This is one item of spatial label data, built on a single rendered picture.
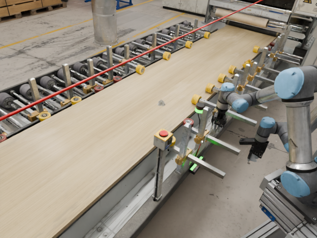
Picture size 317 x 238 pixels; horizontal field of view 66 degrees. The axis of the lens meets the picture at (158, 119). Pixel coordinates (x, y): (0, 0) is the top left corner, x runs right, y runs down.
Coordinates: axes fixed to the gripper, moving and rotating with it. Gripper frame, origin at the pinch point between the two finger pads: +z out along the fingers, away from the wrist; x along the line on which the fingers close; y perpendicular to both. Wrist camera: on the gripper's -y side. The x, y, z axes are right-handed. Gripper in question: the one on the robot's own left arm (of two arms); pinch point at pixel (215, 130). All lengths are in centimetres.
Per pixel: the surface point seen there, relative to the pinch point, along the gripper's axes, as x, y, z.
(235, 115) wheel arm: 12.8, -26.9, 3.4
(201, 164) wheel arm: -4.5, 20.0, 13.9
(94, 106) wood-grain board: -92, -6, 9
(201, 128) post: -9.3, -3.9, 4.2
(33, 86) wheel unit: -129, 10, -9
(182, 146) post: -18.0, 19.6, 3.3
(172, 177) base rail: -20.8, 24.3, 29.0
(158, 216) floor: -29, 12, 99
